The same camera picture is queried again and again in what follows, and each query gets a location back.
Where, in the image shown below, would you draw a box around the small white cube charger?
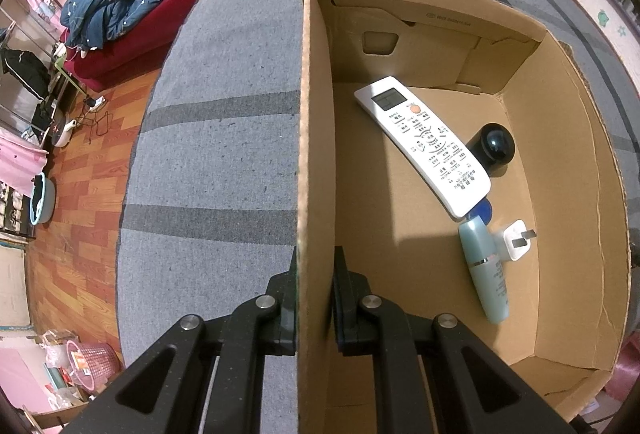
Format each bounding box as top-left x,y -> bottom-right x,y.
492,219 -> 538,263

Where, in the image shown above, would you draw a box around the clear plastic bags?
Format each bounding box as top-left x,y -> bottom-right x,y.
42,329 -> 87,410

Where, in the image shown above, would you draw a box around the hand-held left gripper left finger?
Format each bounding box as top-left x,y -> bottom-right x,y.
60,244 -> 301,434

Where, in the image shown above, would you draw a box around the red tufted sofa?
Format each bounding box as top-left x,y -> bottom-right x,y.
62,0 -> 251,92

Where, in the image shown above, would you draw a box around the pink satin curtain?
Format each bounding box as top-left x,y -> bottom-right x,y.
605,334 -> 640,395

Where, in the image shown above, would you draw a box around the grey plaid blanket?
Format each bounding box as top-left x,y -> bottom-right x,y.
115,0 -> 640,434

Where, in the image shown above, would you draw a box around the light blue cosmetic bottle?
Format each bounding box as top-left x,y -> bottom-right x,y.
457,217 -> 511,326

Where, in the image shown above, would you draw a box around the black round knob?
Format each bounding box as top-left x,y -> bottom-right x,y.
465,123 -> 516,177

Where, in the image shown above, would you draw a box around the pink hanging cloth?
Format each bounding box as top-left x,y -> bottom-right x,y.
0,134 -> 48,200

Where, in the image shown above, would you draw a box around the blue key fob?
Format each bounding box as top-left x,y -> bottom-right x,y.
462,201 -> 493,227

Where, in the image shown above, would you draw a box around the pink plastic basket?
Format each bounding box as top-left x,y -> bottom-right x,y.
65,340 -> 123,387

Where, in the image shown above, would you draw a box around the white round appliance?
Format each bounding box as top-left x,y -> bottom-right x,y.
52,119 -> 77,147

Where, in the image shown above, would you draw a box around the white remote control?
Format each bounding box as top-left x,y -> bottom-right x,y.
354,76 -> 492,220

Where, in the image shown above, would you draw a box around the brown cardboard box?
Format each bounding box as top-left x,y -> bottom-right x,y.
295,0 -> 628,434

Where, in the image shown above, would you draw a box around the green frame side table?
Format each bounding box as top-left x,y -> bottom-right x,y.
50,59 -> 81,101

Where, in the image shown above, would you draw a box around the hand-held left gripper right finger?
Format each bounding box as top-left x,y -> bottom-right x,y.
332,247 -> 576,434

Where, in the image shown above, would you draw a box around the black hanging garment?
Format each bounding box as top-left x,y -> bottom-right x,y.
2,48 -> 48,100

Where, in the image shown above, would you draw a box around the blue plastic basin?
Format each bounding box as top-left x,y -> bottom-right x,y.
27,174 -> 56,225

